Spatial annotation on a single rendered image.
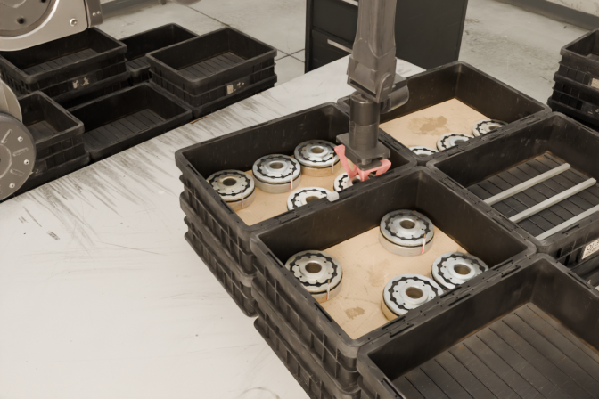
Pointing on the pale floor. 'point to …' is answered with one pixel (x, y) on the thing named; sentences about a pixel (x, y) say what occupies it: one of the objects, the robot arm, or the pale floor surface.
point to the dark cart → (429, 13)
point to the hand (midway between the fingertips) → (360, 182)
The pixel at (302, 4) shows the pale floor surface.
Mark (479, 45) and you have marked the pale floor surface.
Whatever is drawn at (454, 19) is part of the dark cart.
